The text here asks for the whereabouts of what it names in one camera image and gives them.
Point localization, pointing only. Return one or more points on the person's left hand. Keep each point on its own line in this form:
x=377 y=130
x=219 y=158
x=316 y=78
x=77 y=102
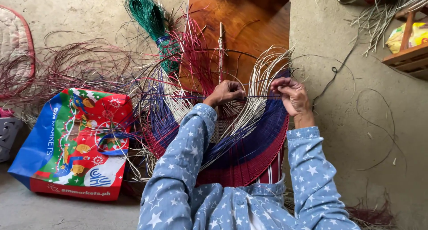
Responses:
x=222 y=93

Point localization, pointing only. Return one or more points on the person's right hand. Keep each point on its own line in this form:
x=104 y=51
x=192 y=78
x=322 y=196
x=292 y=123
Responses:
x=296 y=98

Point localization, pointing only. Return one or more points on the person's left fingers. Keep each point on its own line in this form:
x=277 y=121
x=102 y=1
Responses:
x=238 y=89

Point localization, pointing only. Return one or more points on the person's right fingers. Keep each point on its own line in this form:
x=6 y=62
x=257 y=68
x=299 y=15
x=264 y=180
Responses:
x=280 y=84

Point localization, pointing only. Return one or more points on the half-woven red blue rattan fan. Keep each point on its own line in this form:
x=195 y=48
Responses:
x=254 y=156

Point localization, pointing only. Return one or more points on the red strand bundle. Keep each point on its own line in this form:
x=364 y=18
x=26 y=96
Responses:
x=192 y=52

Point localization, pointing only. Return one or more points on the brown wooden board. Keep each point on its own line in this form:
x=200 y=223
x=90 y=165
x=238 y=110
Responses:
x=254 y=26

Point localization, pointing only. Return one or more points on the red white striped cloth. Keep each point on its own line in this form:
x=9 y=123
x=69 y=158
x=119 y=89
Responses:
x=272 y=169

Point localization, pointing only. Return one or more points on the green strand bundle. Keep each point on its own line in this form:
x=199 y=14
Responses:
x=152 y=19

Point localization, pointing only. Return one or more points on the thin dark loose strand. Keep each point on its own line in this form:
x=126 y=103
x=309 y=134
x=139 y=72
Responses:
x=384 y=129

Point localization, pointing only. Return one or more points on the blue star print shirt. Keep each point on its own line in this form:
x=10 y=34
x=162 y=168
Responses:
x=244 y=206

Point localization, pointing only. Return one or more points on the heap of natural pale strands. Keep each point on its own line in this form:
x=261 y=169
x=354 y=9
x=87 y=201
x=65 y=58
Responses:
x=381 y=16

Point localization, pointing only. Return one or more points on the wooden stool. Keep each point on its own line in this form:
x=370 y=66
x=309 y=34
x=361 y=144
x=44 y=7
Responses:
x=409 y=52

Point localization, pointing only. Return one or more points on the yellow plastic packet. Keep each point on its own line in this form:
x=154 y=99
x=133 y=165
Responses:
x=418 y=36

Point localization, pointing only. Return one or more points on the small tuft of maroon strands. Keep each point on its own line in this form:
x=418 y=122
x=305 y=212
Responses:
x=369 y=215

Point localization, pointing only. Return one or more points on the heap of maroon strands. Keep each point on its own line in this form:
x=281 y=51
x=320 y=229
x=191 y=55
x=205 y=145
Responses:
x=70 y=69

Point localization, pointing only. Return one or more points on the colourful printed shopping bag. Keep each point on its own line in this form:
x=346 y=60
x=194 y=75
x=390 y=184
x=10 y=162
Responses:
x=77 y=146

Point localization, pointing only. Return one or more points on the quilted cushion with pink edge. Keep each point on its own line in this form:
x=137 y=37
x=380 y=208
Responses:
x=15 y=46

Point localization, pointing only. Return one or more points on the grey plastic crate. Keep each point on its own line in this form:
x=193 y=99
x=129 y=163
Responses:
x=7 y=136

